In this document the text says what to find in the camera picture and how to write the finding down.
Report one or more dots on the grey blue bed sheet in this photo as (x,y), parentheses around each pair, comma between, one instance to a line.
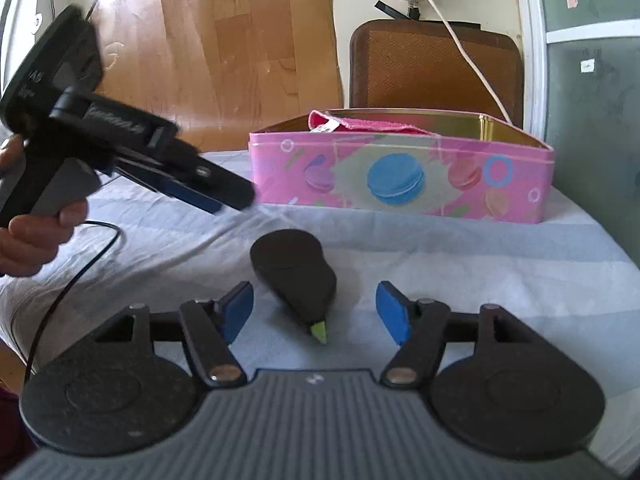
(565,277)

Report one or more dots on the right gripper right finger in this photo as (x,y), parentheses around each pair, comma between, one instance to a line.
(418,327)

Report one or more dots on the pink towel cloth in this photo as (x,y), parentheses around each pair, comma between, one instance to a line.
(322,122)

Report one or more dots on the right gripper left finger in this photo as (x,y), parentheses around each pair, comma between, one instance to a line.
(209,327)

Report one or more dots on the white door frame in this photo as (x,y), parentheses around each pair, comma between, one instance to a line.
(535,62)

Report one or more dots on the pink macaron biscuit tin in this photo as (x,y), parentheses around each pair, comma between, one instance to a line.
(477,167)

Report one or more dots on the wood pattern board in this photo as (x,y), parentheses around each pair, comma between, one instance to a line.
(220,69)

